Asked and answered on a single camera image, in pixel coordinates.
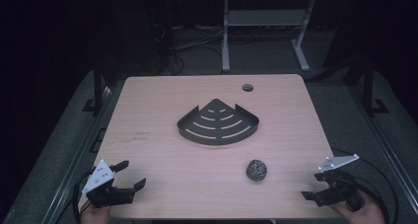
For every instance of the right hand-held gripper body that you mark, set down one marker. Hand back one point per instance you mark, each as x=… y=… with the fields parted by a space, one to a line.
x=340 y=186

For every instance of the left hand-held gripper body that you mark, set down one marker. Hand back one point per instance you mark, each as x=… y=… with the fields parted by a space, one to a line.
x=98 y=178

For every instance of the steel wool scouring ball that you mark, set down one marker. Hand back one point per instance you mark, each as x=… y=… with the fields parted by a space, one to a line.
x=256 y=170

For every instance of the black metal corner shelf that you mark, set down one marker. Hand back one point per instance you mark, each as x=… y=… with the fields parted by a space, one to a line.
x=218 y=128

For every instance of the person's left hand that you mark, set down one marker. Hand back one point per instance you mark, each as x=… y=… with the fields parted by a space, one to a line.
x=95 y=214

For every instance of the person's right hand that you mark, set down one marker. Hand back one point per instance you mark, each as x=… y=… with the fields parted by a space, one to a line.
x=366 y=213

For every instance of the grey metal stand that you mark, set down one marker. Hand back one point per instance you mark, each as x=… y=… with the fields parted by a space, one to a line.
x=263 y=17

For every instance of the aluminium frame rail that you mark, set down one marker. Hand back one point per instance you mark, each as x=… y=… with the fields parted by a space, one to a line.
x=387 y=148
x=77 y=158

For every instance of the black frame post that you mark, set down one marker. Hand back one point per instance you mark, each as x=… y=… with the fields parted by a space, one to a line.
x=368 y=89
x=97 y=86

